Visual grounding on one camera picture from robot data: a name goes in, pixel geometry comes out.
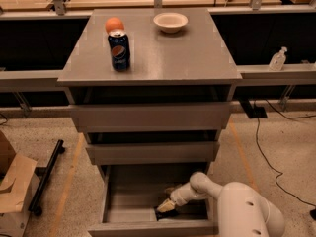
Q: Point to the dark blue rxbar wrapper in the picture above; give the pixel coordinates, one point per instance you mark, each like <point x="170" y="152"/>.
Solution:
<point x="167" y="214"/>

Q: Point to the white paper bowl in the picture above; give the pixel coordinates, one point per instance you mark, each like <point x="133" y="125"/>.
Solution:
<point x="170" y="22"/>

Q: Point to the brown cardboard box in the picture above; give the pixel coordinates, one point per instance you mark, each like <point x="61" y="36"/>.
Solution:
<point x="17" y="186"/>

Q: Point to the clear sanitizer pump bottle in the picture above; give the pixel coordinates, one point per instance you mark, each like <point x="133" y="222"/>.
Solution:
<point x="278" y="60"/>

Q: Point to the grey middle drawer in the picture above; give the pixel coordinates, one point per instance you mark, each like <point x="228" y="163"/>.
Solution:
<point x="152" y="153"/>

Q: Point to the grey metal rail frame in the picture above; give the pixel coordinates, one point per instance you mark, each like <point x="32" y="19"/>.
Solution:
<point x="33" y="78"/>

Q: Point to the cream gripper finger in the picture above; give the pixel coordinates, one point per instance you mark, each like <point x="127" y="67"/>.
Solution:
<point x="168" y="190"/>
<point x="166" y="206"/>

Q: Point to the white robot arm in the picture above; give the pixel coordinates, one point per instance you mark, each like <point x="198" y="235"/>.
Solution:
<point x="241" y="211"/>

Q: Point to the grey top drawer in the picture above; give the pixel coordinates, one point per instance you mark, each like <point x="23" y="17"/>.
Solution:
<point x="150" y="117"/>

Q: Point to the grey open bottom drawer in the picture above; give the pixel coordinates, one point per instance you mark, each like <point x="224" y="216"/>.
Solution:
<point x="131" y="192"/>

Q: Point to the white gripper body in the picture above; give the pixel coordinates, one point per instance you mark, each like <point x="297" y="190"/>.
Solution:
<point x="180" y="197"/>

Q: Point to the black metal bar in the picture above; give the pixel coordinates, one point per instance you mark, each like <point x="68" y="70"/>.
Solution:
<point x="44" y="174"/>

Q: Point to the blue pepsi can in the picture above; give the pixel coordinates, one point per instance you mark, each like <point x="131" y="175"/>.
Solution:
<point x="119" y="48"/>

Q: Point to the orange fruit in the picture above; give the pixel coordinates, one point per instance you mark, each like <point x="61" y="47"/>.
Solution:
<point x="113" y="23"/>

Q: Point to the grey drawer cabinet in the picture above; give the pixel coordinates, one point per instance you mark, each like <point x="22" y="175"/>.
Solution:
<point x="147" y="100"/>

